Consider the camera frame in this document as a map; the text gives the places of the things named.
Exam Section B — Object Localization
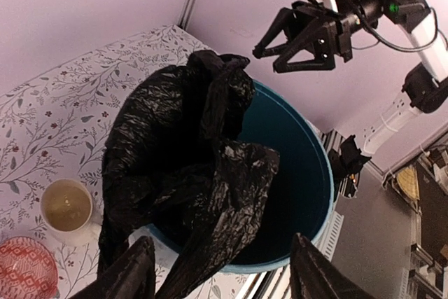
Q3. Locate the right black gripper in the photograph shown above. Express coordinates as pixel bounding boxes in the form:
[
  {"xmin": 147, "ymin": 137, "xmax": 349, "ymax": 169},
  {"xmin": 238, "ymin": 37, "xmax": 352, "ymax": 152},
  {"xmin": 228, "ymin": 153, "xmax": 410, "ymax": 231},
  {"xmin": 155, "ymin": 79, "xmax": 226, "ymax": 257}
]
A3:
[{"xmin": 253, "ymin": 1, "xmax": 359, "ymax": 74}]

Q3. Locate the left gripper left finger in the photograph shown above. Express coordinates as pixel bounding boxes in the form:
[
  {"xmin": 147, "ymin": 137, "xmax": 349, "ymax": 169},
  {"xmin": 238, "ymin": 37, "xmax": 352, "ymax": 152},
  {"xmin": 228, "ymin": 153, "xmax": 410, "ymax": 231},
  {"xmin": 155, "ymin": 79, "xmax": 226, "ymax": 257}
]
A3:
[{"xmin": 73, "ymin": 236, "xmax": 155, "ymax": 299}]

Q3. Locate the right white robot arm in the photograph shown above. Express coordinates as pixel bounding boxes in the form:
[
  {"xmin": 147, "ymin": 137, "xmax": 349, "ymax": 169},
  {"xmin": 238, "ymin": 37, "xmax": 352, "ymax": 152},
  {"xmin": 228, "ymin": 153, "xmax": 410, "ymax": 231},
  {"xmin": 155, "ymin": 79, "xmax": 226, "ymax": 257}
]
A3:
[{"xmin": 253, "ymin": 0, "xmax": 447, "ymax": 159}]

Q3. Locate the cream ceramic mug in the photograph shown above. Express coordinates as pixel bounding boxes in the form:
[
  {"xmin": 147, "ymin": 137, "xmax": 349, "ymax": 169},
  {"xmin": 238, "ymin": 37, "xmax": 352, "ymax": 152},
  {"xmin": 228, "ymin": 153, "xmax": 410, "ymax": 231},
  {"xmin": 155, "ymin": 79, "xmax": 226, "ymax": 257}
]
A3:
[{"xmin": 40, "ymin": 179, "xmax": 101, "ymax": 246}]

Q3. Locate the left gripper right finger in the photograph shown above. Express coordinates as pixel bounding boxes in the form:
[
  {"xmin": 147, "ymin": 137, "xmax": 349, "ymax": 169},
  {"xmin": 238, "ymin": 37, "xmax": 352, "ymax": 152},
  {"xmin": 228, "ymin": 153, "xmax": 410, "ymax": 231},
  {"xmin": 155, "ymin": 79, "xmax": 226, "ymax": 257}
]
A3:
[{"xmin": 289, "ymin": 233, "xmax": 374, "ymax": 299}]

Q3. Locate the black plastic trash bag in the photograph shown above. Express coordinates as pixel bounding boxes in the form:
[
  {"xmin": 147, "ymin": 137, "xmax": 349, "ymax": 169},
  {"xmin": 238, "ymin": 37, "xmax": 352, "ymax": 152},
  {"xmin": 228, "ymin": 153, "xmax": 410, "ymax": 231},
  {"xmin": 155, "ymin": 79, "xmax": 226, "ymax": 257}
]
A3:
[{"xmin": 97, "ymin": 50, "xmax": 280, "ymax": 298}]

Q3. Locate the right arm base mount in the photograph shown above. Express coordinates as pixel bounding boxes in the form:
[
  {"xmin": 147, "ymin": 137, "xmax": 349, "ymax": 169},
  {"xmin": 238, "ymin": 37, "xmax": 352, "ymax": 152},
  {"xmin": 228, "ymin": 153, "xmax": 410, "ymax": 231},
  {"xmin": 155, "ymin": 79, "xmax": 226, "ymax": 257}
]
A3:
[{"xmin": 328, "ymin": 135, "xmax": 372, "ymax": 200}]

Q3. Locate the teal plastic trash bin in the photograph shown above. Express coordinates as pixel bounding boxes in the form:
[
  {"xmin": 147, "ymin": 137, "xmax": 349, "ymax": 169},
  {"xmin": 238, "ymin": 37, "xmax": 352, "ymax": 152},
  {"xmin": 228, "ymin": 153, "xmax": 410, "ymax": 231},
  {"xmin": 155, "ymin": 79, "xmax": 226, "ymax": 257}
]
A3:
[{"xmin": 139, "ymin": 78, "xmax": 335, "ymax": 274}]

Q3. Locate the red patterned small bowl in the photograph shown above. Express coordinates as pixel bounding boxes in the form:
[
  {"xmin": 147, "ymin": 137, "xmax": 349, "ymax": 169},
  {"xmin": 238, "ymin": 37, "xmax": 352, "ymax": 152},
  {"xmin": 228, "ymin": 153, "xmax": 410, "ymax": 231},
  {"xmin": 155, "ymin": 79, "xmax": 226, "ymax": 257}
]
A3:
[{"xmin": 1, "ymin": 236, "xmax": 58, "ymax": 298}]

